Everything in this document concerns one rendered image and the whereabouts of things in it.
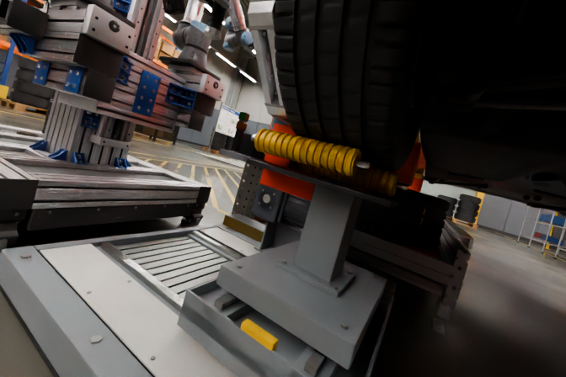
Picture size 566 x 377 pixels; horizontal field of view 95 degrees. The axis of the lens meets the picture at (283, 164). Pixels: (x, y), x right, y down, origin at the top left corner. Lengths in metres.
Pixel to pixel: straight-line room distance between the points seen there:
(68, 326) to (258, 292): 0.35
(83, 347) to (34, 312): 0.18
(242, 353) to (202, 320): 0.10
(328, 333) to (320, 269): 0.18
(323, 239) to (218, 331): 0.29
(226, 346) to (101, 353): 0.21
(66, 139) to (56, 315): 0.89
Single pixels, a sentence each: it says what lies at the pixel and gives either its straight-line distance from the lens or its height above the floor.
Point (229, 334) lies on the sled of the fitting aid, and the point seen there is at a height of 0.15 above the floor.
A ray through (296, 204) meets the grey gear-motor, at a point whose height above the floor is 0.33.
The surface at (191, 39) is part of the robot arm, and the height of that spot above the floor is 0.94.
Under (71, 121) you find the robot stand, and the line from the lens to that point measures 1.45.
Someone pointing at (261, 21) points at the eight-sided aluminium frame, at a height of 0.73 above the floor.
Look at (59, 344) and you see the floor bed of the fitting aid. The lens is 0.68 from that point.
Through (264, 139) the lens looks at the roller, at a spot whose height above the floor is 0.51.
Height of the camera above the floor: 0.48
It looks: 1 degrees down
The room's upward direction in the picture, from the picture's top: 16 degrees clockwise
